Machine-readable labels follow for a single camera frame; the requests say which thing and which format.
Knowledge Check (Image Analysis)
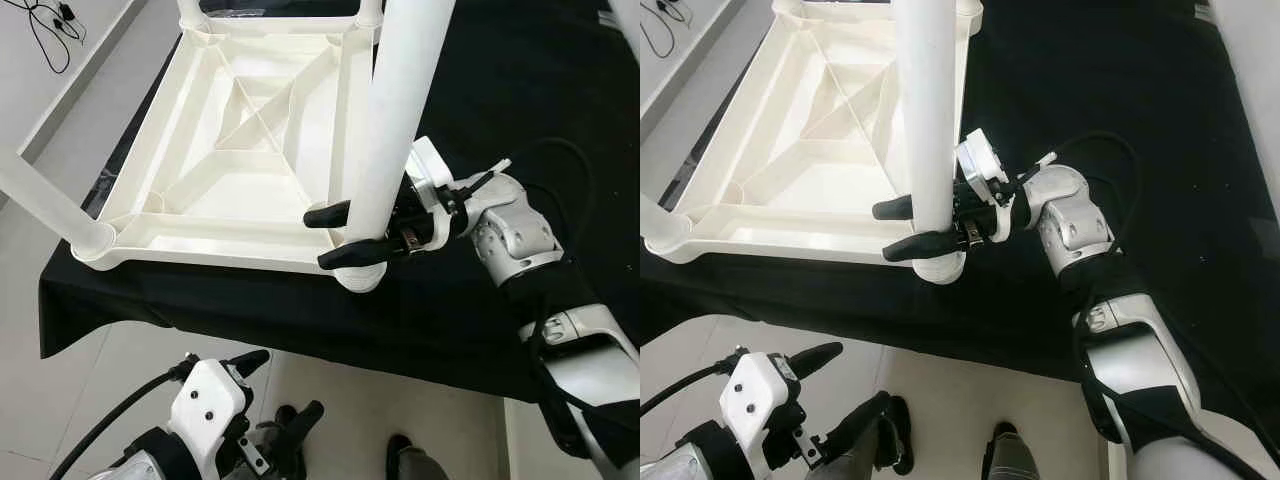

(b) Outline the grey robot right leg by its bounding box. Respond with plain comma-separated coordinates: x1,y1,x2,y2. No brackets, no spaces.
385,433,451,480
980,420,1043,480

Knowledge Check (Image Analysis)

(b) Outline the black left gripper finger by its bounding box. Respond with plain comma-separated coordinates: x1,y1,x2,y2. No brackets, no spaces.
826,390,893,456
226,349,273,379
276,400,326,451
785,341,846,373

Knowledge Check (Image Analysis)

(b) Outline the white plastic children table top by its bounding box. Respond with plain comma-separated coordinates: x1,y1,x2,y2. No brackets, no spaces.
640,0,987,287
70,12,389,294

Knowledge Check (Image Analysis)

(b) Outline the black cable bundle with plug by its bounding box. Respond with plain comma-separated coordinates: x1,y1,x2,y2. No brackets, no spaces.
640,0,703,61
25,0,88,77

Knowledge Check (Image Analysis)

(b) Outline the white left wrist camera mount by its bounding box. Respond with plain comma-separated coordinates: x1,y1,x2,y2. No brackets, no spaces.
168,358,253,477
720,352,806,472

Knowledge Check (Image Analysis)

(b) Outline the black tablecloth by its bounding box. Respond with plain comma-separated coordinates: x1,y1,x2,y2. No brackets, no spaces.
40,0,641,403
640,0,1280,441

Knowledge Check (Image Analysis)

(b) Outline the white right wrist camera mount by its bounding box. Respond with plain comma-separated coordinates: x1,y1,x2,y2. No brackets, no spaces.
955,128,1059,241
405,137,514,249

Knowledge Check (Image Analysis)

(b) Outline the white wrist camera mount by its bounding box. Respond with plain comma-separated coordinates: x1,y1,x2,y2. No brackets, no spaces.
720,352,806,472
405,137,514,249
168,358,253,477
955,128,1059,241

